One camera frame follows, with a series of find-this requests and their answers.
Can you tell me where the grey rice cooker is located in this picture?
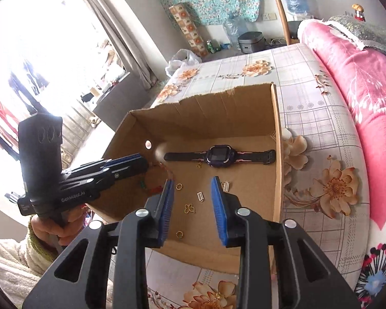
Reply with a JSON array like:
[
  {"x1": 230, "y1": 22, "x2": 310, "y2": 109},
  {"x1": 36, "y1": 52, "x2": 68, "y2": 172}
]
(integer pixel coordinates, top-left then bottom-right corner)
[{"x1": 237, "y1": 31, "x2": 266, "y2": 55}]

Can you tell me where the black purple smart watch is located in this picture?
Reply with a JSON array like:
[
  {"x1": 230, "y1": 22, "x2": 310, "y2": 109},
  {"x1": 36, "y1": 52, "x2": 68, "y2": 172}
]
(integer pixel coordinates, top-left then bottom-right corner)
[{"x1": 163, "y1": 144, "x2": 276, "y2": 169}]

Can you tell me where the white plastic bag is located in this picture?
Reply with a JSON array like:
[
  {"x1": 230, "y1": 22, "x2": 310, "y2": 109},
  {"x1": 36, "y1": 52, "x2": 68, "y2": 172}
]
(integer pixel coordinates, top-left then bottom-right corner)
[{"x1": 165, "y1": 49, "x2": 201, "y2": 78}]

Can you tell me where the orange patterned roll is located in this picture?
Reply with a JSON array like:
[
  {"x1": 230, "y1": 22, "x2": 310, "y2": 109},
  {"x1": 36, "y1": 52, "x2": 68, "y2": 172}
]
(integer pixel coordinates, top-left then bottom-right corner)
[{"x1": 169, "y1": 3, "x2": 209, "y2": 57}]

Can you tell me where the pink floral blanket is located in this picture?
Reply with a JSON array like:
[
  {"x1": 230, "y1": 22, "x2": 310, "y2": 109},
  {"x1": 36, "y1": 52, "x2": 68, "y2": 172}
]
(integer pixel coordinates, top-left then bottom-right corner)
[{"x1": 299, "y1": 19, "x2": 386, "y2": 300}]

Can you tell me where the person's left hand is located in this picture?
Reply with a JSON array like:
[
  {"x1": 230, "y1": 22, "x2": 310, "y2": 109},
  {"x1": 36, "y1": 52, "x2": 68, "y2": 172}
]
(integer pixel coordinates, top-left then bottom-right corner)
[{"x1": 30, "y1": 213, "x2": 87, "y2": 248}]

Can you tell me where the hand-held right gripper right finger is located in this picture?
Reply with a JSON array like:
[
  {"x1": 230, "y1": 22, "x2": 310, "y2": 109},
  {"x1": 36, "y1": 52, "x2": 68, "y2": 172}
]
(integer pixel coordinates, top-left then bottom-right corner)
[{"x1": 210, "y1": 176, "x2": 361, "y2": 309}]

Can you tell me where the brown cardboard box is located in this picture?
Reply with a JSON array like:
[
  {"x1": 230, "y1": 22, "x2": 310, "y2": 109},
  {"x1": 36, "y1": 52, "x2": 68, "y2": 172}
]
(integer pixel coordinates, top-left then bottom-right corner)
[{"x1": 87, "y1": 83, "x2": 285, "y2": 268}]

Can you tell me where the person's left forearm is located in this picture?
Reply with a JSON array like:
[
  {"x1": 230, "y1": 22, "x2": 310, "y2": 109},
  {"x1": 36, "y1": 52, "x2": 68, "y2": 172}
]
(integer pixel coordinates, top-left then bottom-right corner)
[{"x1": 0, "y1": 225, "x2": 68, "y2": 309}]

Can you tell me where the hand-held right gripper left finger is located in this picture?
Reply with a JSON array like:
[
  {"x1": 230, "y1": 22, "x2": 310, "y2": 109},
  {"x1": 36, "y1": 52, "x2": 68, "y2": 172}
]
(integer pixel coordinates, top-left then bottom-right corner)
[{"x1": 22, "y1": 178, "x2": 175, "y2": 309}]

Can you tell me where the clear water jug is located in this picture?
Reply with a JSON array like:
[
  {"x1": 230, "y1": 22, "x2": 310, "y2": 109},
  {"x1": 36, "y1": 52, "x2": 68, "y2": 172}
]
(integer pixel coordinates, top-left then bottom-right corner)
[{"x1": 223, "y1": 11, "x2": 250, "y2": 50}]

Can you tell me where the wooden chair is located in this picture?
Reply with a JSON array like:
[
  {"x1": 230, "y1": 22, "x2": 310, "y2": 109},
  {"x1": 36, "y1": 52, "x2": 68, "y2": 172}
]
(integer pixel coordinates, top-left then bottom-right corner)
[{"x1": 260, "y1": 0, "x2": 301, "y2": 46}]

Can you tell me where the grey curtain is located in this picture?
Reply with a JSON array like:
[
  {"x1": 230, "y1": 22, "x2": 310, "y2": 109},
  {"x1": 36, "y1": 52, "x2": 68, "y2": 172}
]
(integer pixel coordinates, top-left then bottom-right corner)
[{"x1": 67, "y1": 0, "x2": 168, "y2": 89}]

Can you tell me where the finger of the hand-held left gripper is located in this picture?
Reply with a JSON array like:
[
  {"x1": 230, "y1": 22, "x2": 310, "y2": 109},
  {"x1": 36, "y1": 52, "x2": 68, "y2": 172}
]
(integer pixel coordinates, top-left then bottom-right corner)
[
  {"x1": 62, "y1": 153, "x2": 148, "y2": 181},
  {"x1": 59, "y1": 166, "x2": 149, "y2": 198}
]

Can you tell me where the grey patterned cushion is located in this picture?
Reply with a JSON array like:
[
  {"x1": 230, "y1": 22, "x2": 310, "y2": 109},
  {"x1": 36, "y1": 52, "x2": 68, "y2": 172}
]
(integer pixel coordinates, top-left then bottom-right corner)
[{"x1": 328, "y1": 13, "x2": 386, "y2": 50}]

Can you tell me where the dark cabinet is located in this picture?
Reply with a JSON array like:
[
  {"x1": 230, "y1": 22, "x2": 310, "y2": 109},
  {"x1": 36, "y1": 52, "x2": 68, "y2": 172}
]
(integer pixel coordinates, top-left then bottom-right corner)
[{"x1": 93, "y1": 71, "x2": 155, "y2": 129}]

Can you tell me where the floral table cover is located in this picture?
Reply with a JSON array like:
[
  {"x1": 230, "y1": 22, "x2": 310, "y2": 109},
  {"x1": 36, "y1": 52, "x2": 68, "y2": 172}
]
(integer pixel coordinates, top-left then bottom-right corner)
[{"x1": 145, "y1": 42, "x2": 370, "y2": 309}]

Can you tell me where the red green beaded string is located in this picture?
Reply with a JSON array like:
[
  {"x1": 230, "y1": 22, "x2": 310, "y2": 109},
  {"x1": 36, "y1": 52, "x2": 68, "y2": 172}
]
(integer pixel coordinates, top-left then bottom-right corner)
[{"x1": 138, "y1": 164, "x2": 164, "y2": 197}]

